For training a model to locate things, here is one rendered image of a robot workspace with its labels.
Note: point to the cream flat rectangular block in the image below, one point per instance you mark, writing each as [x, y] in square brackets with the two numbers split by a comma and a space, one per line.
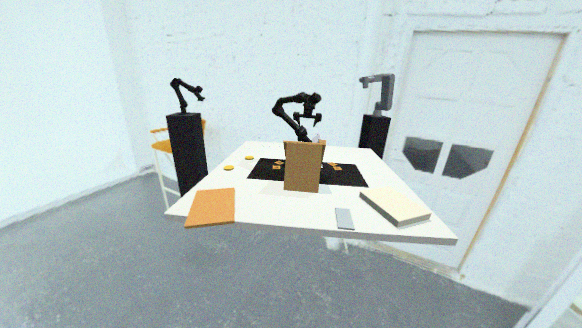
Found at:
[394, 206]

